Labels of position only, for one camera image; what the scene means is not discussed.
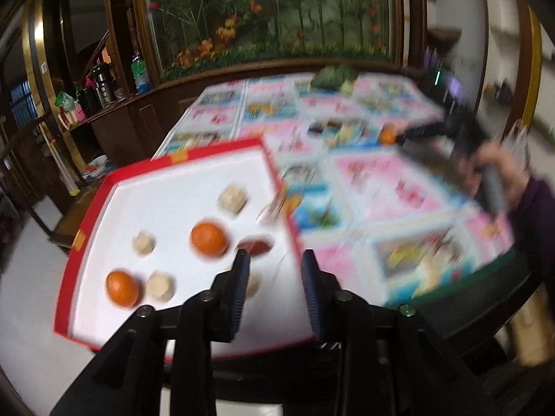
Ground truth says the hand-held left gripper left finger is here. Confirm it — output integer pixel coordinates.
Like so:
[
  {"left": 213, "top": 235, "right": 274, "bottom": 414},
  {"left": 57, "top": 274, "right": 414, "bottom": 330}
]
[{"left": 50, "top": 249, "right": 252, "bottom": 416}]

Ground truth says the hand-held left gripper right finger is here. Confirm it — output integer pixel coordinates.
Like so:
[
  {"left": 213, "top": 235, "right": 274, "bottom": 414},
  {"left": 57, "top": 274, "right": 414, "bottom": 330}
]
[{"left": 301, "top": 249, "right": 499, "bottom": 416}]

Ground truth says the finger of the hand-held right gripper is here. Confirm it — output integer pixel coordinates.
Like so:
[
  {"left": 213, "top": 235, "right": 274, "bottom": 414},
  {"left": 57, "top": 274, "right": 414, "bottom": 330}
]
[
  {"left": 395, "top": 121, "right": 449, "bottom": 139},
  {"left": 400, "top": 143, "right": 475, "bottom": 173}
]

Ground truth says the red date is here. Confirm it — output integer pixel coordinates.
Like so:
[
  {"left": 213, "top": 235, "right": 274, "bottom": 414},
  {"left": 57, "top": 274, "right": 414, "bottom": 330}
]
[{"left": 236, "top": 234, "right": 276, "bottom": 257}]

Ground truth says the large pale rough chunk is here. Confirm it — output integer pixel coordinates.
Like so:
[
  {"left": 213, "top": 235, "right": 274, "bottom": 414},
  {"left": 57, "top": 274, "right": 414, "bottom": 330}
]
[{"left": 217, "top": 184, "right": 250, "bottom": 214}]

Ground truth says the red cardboard box white inside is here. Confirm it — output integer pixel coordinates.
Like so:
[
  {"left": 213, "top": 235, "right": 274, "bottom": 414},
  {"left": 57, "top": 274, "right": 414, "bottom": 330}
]
[{"left": 53, "top": 138, "right": 317, "bottom": 361}]

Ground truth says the person's right forearm purple sleeve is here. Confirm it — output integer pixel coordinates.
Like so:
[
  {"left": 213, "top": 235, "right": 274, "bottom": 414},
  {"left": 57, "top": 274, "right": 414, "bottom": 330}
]
[{"left": 507, "top": 175, "right": 555, "bottom": 269}]

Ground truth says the person's right hand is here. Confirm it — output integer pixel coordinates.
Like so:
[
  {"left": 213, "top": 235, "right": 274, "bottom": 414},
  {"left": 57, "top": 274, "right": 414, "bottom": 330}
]
[{"left": 470, "top": 141, "right": 532, "bottom": 217}]

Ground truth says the fruit print plastic tablecloth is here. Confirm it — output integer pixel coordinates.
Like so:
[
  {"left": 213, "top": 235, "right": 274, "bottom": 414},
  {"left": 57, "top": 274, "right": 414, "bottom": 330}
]
[{"left": 154, "top": 73, "right": 516, "bottom": 308}]

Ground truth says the green bok choy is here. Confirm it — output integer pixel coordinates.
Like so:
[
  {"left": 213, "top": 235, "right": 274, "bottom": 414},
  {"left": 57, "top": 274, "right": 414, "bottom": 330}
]
[{"left": 310, "top": 65, "right": 358, "bottom": 92}]

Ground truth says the low wooden stool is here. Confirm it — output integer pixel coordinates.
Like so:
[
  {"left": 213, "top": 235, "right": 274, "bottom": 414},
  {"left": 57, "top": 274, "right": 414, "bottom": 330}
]
[{"left": 48, "top": 182, "right": 109, "bottom": 252}]

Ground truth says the glass case with artificial plants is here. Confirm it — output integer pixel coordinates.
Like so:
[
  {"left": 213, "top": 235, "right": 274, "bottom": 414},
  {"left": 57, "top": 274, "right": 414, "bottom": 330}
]
[{"left": 132, "top": 0, "right": 412, "bottom": 81}]

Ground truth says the white bowl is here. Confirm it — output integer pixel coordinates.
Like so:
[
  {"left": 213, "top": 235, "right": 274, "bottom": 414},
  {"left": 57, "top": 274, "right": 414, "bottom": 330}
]
[{"left": 84, "top": 155, "right": 109, "bottom": 174}]

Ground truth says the green label plastic bottle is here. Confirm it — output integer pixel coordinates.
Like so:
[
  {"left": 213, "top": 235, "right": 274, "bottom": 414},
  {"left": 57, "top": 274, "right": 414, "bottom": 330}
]
[{"left": 130, "top": 50, "right": 152, "bottom": 95}]

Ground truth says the steel thermos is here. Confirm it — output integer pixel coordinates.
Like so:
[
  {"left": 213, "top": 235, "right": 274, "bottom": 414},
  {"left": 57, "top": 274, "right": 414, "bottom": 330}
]
[{"left": 93, "top": 63, "right": 113, "bottom": 107}]

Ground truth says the green packet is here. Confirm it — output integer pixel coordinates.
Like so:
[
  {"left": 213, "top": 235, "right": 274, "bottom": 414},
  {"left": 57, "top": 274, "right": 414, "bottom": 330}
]
[{"left": 54, "top": 91, "right": 76, "bottom": 113}]

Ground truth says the white mop handle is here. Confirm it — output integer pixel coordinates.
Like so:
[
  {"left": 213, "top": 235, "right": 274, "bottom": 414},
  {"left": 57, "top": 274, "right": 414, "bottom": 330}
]
[{"left": 39, "top": 121, "right": 81, "bottom": 196}]

